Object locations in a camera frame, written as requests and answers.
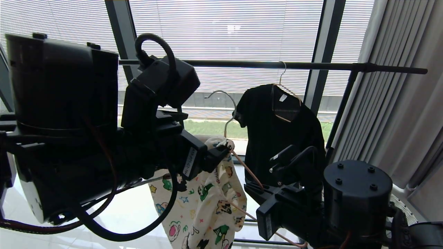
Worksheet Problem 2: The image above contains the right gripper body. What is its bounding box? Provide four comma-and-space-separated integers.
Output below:
255, 194, 325, 241

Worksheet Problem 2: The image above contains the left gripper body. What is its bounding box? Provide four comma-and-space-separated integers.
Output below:
152, 129, 209, 181

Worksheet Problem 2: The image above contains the cream printed garment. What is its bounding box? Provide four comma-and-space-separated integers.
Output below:
149, 136, 248, 249

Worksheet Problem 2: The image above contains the pink clothes hanger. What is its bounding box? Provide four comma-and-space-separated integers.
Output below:
273, 62, 302, 123
204, 90, 308, 249

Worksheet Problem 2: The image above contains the black garment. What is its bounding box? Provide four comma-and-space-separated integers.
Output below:
233, 84, 326, 189

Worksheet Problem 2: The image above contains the white laundry basket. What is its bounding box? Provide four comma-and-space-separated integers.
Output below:
391, 194, 420, 226

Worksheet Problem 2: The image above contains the black clothes rack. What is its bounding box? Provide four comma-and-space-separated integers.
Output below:
118, 59, 428, 247

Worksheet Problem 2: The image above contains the beige curtain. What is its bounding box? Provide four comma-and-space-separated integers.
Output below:
329, 0, 443, 222

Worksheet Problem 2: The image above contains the window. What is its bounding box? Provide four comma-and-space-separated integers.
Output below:
0, 0, 376, 163

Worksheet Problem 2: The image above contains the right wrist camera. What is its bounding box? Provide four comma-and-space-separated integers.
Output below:
269, 145, 321, 184

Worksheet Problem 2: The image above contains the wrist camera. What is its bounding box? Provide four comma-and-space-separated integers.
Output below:
120, 57, 201, 132
269, 145, 321, 184

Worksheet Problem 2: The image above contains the black cable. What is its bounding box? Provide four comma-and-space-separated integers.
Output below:
74, 166, 179, 242
134, 33, 178, 81
287, 146, 319, 173

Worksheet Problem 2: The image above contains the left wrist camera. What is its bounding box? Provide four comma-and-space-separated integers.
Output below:
120, 57, 201, 132

